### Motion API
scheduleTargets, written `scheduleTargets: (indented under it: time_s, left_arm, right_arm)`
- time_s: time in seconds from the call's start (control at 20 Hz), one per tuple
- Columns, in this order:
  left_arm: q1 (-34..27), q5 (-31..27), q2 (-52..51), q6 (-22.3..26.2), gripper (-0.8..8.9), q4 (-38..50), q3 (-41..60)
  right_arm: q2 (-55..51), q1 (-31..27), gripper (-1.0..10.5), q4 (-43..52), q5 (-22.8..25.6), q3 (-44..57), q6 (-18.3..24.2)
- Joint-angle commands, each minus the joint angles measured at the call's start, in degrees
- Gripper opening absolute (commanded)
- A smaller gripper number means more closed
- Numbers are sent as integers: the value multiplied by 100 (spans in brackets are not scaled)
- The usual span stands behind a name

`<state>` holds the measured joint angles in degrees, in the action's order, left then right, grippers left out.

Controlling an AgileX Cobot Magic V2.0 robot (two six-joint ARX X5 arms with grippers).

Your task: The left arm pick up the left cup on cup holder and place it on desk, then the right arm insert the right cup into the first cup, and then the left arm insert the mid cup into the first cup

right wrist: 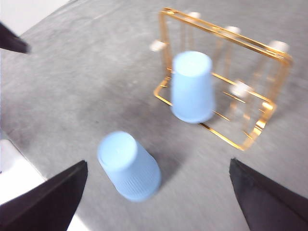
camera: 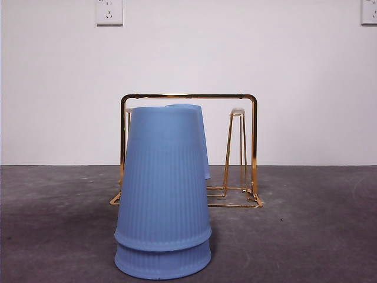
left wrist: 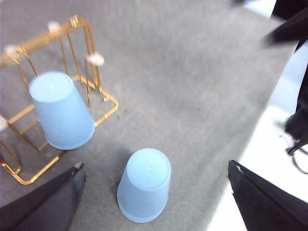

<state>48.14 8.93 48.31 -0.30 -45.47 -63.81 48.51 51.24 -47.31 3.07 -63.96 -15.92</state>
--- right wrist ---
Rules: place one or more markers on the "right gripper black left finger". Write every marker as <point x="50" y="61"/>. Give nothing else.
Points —
<point x="43" y="207"/>

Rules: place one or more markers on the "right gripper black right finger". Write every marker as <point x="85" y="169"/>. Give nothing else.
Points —
<point x="272" y="204"/>

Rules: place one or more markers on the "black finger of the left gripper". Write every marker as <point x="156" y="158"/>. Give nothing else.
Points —
<point x="10" y="41"/>

